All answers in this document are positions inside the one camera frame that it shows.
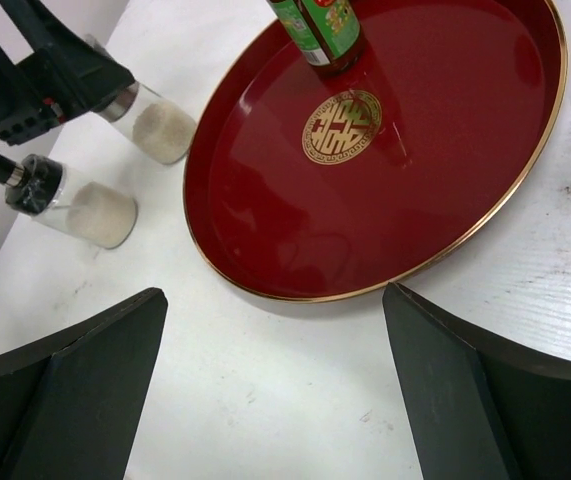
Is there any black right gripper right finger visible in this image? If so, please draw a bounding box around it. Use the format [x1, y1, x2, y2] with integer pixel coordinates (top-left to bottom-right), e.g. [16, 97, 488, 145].
[383, 283, 571, 479]

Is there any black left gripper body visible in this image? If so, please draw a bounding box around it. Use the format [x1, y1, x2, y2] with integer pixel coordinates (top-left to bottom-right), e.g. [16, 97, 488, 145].
[0, 1, 135, 146]

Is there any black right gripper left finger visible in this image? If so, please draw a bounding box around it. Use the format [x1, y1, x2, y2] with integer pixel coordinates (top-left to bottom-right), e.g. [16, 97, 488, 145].
[0, 288, 168, 479]

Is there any glass shaker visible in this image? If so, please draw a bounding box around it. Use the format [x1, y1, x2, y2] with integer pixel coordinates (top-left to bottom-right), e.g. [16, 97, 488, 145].
[98, 82, 197, 165]
[0, 154, 138, 249]

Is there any green label sauce bottle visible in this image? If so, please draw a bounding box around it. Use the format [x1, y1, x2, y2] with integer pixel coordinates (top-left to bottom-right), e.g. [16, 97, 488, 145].
[268, 0, 365, 76]

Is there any red round tray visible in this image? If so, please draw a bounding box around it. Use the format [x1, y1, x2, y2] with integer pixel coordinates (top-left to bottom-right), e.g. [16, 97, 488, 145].
[183, 1, 568, 303]

